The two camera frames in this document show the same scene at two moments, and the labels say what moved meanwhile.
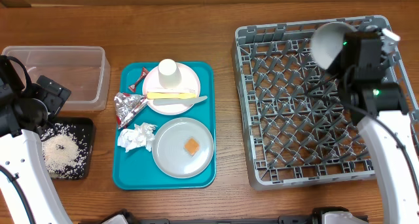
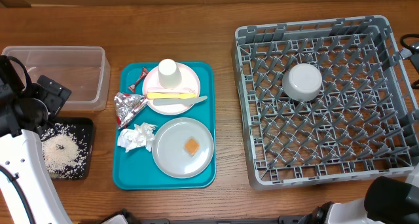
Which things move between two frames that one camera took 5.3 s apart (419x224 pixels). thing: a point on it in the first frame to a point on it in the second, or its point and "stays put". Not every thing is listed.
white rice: [64, 148] stays put
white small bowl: [327, 40] to [302, 82]
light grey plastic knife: [179, 101] stays put
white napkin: [141, 136] stays put
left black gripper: [53, 94] stays put
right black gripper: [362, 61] to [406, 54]
